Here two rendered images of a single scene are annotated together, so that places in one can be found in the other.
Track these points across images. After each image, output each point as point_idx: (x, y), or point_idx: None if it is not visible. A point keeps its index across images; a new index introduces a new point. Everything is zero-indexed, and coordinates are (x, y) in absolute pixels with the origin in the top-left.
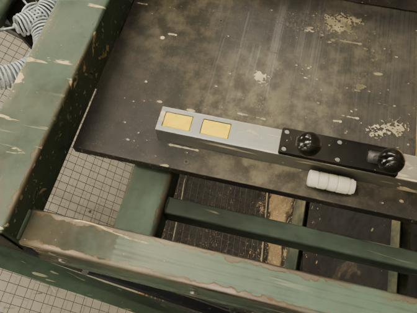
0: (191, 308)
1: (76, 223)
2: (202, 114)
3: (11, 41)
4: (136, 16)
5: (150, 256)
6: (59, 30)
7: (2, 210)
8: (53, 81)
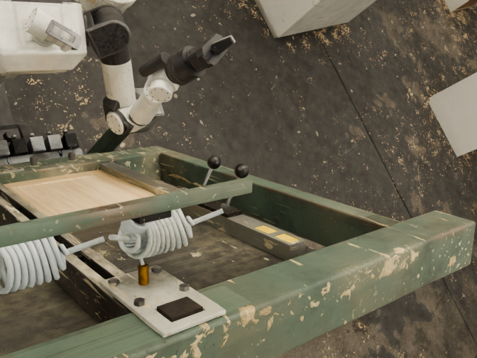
0: None
1: (387, 225)
2: (266, 234)
3: None
4: None
5: (351, 209)
6: (344, 260)
7: (432, 214)
8: (368, 240)
